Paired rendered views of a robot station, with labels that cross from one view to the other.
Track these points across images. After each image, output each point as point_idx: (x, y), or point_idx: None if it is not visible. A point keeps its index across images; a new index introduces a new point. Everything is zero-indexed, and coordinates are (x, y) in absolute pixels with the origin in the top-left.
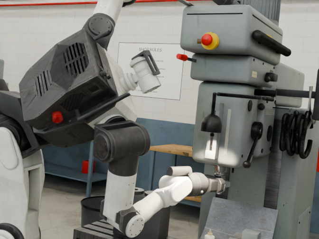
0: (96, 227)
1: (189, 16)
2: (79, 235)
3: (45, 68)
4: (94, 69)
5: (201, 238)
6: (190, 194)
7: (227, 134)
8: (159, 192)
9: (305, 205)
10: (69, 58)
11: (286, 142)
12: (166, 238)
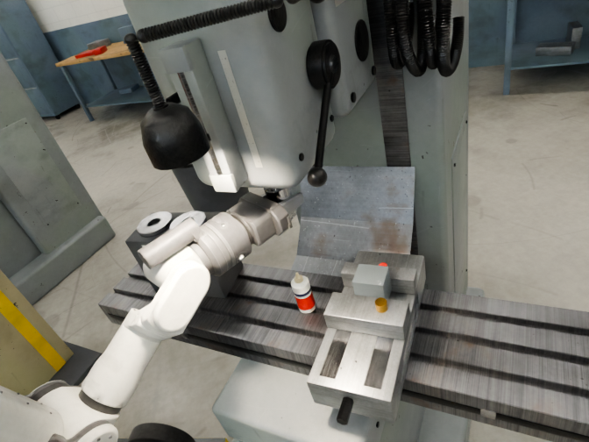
0: (133, 284)
1: None
2: (109, 310)
3: None
4: None
5: (300, 239)
6: (217, 275)
7: (245, 121)
8: (133, 327)
9: (459, 121)
10: None
11: (405, 55)
12: (240, 274)
